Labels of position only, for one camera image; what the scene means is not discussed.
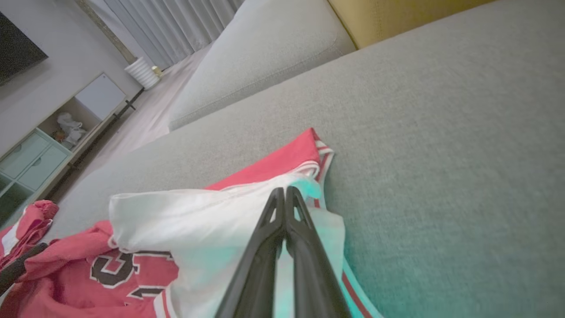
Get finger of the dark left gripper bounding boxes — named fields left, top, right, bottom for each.
left=0, top=242, right=48, bottom=296

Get red shorts with white waistband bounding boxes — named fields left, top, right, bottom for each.
left=0, top=200, right=60, bottom=270

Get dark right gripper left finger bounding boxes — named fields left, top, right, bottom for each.
left=215, top=187, right=287, bottom=318

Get grey curtain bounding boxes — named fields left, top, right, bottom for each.
left=86, top=0, right=245, bottom=71

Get white ribbed vase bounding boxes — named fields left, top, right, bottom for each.
left=124, top=57, right=162, bottom=90

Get grey sofa seat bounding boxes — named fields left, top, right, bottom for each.
left=44, top=0, right=565, bottom=318

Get white plush toy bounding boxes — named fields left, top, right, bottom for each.
left=56, top=112, right=88, bottom=148

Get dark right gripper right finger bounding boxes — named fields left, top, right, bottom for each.
left=286, top=186, right=351, bottom=318

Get white and mint cabinet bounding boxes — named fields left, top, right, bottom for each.
left=0, top=73, right=144, bottom=226

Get yellow sofa cushion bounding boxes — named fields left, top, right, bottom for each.
left=328, top=0, right=495, bottom=49

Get red basketball jersey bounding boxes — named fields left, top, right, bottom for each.
left=0, top=128, right=384, bottom=318

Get wide grey sofa back cushion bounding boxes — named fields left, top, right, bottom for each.
left=169, top=0, right=357, bottom=132

